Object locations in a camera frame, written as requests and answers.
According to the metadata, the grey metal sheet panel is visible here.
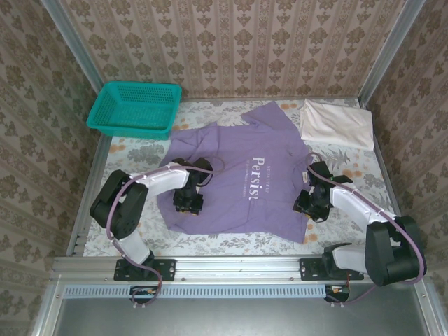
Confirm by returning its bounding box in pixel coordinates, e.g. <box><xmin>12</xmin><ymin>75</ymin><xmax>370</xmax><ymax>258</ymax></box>
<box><xmin>52</xmin><ymin>283</ymin><xmax>435</xmax><ymax>336</ymax></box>

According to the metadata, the floral patterned table cover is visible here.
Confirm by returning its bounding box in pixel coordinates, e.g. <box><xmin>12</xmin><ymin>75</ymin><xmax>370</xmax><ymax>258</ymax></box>
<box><xmin>83</xmin><ymin>99</ymin><xmax>409</xmax><ymax>256</ymax></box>

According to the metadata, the teal plastic mesh basket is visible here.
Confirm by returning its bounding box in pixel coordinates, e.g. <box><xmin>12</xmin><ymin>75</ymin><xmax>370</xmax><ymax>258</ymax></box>
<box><xmin>86</xmin><ymin>80</ymin><xmax>183</xmax><ymax>141</ymax></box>

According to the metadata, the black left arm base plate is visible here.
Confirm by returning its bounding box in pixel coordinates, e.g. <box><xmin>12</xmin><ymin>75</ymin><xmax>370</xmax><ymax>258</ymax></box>
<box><xmin>113</xmin><ymin>258</ymin><xmax>176</xmax><ymax>282</ymax></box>

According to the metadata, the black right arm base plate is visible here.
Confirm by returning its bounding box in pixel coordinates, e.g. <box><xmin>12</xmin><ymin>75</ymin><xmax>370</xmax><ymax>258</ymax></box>
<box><xmin>300</xmin><ymin>258</ymin><xmax>365</xmax><ymax>282</ymax></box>

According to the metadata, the aluminium table side rail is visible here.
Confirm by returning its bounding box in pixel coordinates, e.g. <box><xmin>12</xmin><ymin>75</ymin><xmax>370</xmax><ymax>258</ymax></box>
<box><xmin>359</xmin><ymin>99</ymin><xmax>415</xmax><ymax>253</ymax></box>
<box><xmin>65</xmin><ymin>134</ymin><xmax>113</xmax><ymax>256</ymax></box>

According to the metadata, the white folded t-shirt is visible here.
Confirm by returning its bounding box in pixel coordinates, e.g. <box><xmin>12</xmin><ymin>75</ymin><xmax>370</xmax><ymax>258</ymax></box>
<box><xmin>300</xmin><ymin>98</ymin><xmax>375</xmax><ymax>152</ymax></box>

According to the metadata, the aluminium lower frame bar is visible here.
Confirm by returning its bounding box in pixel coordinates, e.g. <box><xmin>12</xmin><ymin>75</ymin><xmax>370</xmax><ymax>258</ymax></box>
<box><xmin>33</xmin><ymin>276</ymin><xmax>67</xmax><ymax>336</ymax></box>
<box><xmin>412</xmin><ymin>279</ymin><xmax>445</xmax><ymax>336</ymax></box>

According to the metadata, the aluminium frame post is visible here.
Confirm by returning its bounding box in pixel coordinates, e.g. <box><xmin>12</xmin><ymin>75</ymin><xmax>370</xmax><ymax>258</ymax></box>
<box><xmin>38</xmin><ymin>0</ymin><xmax>118</xmax><ymax>111</ymax></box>
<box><xmin>357</xmin><ymin>0</ymin><xmax>426</xmax><ymax>108</ymax></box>

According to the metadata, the purple printed t-shirt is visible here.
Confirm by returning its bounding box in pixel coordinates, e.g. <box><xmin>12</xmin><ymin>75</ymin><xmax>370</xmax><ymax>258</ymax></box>
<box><xmin>156</xmin><ymin>101</ymin><xmax>312</xmax><ymax>244</ymax></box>

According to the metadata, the white slotted cable duct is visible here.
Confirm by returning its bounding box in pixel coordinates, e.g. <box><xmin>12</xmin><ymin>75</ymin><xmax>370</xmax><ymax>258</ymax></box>
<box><xmin>64</xmin><ymin>283</ymin><xmax>351</xmax><ymax>298</ymax></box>

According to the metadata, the long aluminium mounting rail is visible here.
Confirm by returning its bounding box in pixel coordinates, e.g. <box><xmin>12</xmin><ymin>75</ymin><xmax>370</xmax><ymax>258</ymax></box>
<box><xmin>52</xmin><ymin>255</ymin><xmax>430</xmax><ymax>284</ymax></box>

